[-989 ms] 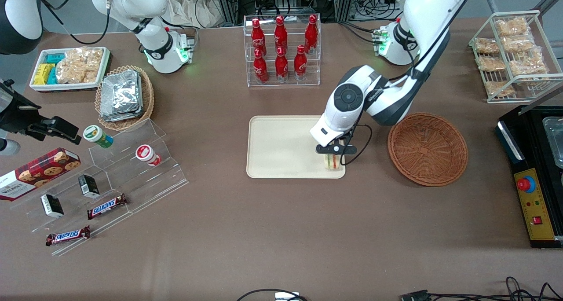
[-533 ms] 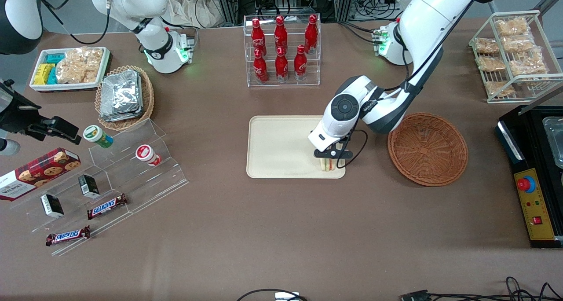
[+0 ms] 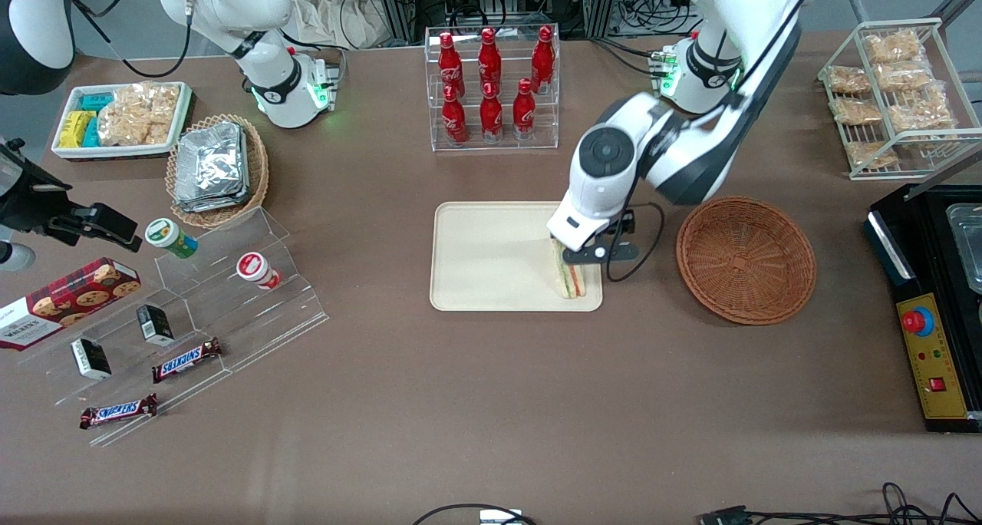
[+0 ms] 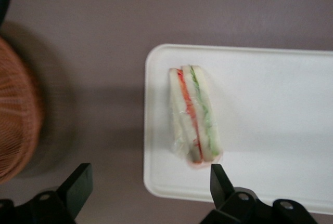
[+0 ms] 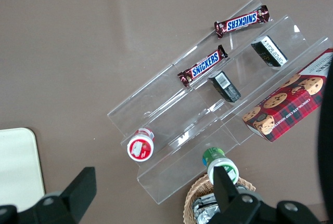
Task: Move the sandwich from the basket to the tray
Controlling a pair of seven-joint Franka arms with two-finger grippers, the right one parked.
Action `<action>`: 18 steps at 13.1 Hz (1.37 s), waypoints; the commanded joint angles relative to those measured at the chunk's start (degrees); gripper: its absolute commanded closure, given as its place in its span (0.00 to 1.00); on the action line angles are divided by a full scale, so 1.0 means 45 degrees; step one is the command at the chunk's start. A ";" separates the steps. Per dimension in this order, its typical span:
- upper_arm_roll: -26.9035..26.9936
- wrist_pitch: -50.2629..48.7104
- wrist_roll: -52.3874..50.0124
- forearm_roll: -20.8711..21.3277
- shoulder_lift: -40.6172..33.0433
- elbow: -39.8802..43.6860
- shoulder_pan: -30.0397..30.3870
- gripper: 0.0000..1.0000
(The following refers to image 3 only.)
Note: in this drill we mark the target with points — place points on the small black box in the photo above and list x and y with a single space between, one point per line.
91 358
156 325

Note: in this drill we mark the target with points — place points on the clear acrylic bottle rack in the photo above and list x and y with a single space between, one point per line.
495 147

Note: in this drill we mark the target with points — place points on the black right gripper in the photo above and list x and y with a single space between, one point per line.
29 205

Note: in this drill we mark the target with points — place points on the silver foil wrapped pack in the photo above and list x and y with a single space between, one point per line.
215 203
211 156

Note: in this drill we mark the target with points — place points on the teal snack packet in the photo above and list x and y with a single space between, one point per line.
97 101
91 133

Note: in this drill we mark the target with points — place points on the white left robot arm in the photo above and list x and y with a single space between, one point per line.
606 156

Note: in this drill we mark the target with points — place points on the green lid snack cup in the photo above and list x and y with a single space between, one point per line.
170 237

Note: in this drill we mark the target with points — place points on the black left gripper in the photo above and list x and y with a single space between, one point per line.
630 225

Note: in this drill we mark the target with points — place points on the black control box yellow panel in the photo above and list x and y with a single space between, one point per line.
932 356

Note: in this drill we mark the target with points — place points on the oval light wicker basket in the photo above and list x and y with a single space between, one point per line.
257 172

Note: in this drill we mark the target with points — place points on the clear acrylic step display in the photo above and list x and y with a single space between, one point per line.
253 318

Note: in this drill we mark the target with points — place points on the red lid snack cup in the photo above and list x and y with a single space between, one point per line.
257 270

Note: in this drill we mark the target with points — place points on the Snickers chocolate bar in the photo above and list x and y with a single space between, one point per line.
117 411
186 360

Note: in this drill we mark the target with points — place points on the yellow snack packet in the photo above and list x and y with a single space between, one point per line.
74 130

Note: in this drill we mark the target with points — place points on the clear bagged pastry snack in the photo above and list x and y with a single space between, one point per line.
871 154
904 76
892 47
857 111
921 115
848 80

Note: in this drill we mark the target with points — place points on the white rectangular snack tray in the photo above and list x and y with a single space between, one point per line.
69 153

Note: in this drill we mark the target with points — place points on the red cola bottle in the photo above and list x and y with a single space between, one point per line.
543 58
454 117
489 58
491 114
524 110
449 63

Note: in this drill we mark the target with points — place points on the round brown wicker basket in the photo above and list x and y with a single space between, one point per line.
746 260

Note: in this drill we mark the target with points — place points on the beige cloth bag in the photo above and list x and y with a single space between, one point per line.
337 14

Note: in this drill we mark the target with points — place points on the beige plastic tray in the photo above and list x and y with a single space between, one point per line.
491 256

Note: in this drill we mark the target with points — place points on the red emergency stop button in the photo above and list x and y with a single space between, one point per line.
914 321

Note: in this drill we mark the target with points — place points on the small white device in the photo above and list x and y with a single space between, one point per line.
500 517

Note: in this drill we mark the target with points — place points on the clear bag of crackers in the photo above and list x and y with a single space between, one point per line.
138 114

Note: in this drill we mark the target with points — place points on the clear plastic container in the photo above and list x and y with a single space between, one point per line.
968 249

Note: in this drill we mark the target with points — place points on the triangular sandwich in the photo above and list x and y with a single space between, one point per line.
571 281

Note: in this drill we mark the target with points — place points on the red Walkers cookie box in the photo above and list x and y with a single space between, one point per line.
69 302

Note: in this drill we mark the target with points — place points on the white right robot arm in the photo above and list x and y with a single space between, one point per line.
268 64

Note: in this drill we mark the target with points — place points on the aluminium frame post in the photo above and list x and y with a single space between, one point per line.
400 3
600 3

